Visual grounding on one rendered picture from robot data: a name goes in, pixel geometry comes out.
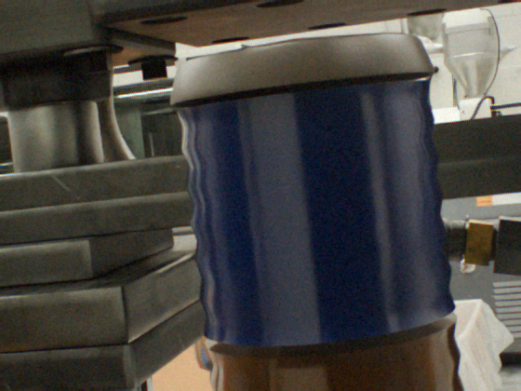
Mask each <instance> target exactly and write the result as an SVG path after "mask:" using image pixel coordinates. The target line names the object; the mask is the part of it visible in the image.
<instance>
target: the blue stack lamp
mask: <svg viewBox="0 0 521 391"><path fill-rule="evenodd" d="M430 85H431V80H407V81H396V82H386V83H377V84H368V85H360V86H344V87H336V88H322V89H315V90H308V91H302V92H288V93H281V94H274V95H268V96H262V97H256V98H250V99H243V100H232V101H222V102H217V103H211V104H207V105H202V106H197V107H189V108H184V109H181V110H178V111H177V115H178V118H179V120H180V123H181V125H182V128H183V135H182V142H181V150H182V153H183V155H184V159H185V162H186V165H187V166H188V168H187V175H186V182H185V188H186V189H187V192H188V194H189V196H190V198H191V200H192V216H191V222H190V224H191V226H192V230H193V232H194V236H195V238H196V240H197V242H196V249H195V255H194V261H195V263H196V265H197V268H198V269H199V275H200V277H201V282H200V289H199V299H200V302H201V304H202V306H203V308H204V310H205V313H206V321H205V327H204V335H205V336H206V337H207V339H209V340H211V341H213V342H216V343H224V344H237V345H251V346H280V345H299V344H320V343H336V342H343V341H349V340H355V339H362V338H367V337H371V336H377V335H385V334H390V333H394V332H399V331H401V330H407V329H412V328H418V327H420V326H423V325H426V324H429V323H431V322H434V321H437V320H440V319H442V318H444V317H446V316H448V315H450V314H451V313H452V312H454V311H455V309H456V304H455V302H454V300H453V298H452V295H451V290H450V288H449V287H450V281H451V264H450V262H449V260H448V257H447V255H446V252H445V249H446V244H447V238H448V230H447V228H446V226H445V224H444V219H443V217H442V214H441V211H442V206H443V200H444V193H443V190H442V188H441V186H440V183H439V180H438V179H437V177H436V174H437V168H438V162H439V154H438V152H437V151H436V146H435V144H434V140H433V136H434V124H435V116H434V113H433V110H432V108H431V106H430V103H429V91H430Z"/></svg>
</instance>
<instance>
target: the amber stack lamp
mask: <svg viewBox="0 0 521 391"><path fill-rule="evenodd" d="M457 319H458V318H457V315H456V314H455V313H453V312H452V313H451V314H450V315H448V316H446V317H444V318H442V319H440V320H437V321H434V322H431V323H429V324H426V325H423V326H420V327H418V328H412V329H407V330H401V331H399V332H394V333H390V334H385V335H377V336H371V337H367V338H362V339H355V340H349V341H343V342H336V343H320V344H299V345H280V346H251V345H237V344H224V343H216V342H213V341H211V340H209V339H207V341H206V342H205V345H206V348H207V353H208V355H209V357H210V359H211V368H210V374H209V382H210V385H211V387H212V389H213V391H464V385H463V383H462V380H461V377H460V375H459V367H460V363H461V351H460V349H459V347H458V342H457V340H456V338H455V331H456V326H457Z"/></svg>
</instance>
